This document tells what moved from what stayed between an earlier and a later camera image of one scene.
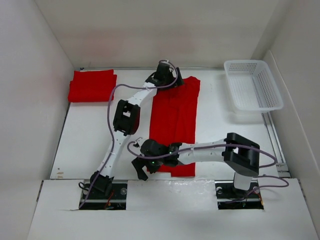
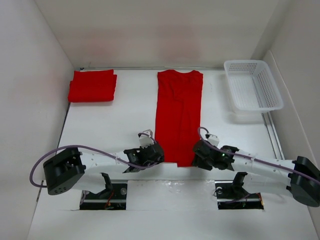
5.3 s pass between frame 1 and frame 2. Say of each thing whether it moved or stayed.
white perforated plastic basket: stayed
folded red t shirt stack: stayed
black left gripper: moved
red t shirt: moved
